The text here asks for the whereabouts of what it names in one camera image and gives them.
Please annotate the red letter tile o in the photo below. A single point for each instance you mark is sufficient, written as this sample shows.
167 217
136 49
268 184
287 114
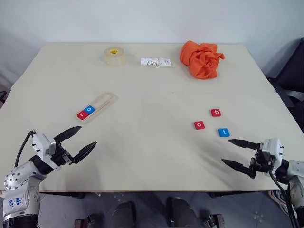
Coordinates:
199 125

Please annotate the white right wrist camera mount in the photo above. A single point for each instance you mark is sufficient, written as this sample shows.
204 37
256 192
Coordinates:
273 148

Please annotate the dark rounded shape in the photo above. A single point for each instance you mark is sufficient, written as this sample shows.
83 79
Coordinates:
183 213
124 215

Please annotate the blue letter tile t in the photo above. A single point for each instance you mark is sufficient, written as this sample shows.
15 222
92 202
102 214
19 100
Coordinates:
224 132

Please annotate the wooden letter tray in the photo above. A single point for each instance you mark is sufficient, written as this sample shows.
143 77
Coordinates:
104 102

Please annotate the black chair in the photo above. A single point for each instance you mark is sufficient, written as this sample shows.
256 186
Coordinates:
291 71

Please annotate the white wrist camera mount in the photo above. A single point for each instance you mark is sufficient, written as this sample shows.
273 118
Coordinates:
41 143
273 148

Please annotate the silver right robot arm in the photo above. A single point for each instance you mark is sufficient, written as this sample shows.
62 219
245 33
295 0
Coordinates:
295 171

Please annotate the red letter tile b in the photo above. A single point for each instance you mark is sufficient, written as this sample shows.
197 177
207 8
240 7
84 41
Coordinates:
216 112

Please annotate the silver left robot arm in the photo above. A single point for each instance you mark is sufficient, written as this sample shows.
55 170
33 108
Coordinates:
16 178

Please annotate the crumpled orange cloth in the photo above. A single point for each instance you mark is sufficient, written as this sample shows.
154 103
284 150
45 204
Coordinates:
202 60

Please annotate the white Dove packet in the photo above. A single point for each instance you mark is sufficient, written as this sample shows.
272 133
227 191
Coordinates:
155 62

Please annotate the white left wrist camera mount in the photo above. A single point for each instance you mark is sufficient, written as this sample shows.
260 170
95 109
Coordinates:
41 143

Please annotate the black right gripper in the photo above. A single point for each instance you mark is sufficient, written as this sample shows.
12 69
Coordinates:
260 161

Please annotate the black object at table side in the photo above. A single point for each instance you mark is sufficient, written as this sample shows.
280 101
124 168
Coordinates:
2 97

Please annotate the white patterned sneaker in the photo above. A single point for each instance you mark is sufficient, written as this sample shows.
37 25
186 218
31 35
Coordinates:
279 202

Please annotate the red letter tile r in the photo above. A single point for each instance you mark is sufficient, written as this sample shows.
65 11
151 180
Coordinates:
82 115

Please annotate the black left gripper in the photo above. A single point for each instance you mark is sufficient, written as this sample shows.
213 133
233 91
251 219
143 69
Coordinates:
62 154

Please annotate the blue letter tile o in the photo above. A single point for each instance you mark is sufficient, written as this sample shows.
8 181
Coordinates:
89 110

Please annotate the brown floor fixture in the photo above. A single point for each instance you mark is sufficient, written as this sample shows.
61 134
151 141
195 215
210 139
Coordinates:
213 221
88 221

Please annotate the clear tape roll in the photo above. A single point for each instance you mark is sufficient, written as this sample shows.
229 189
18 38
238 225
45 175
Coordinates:
114 57

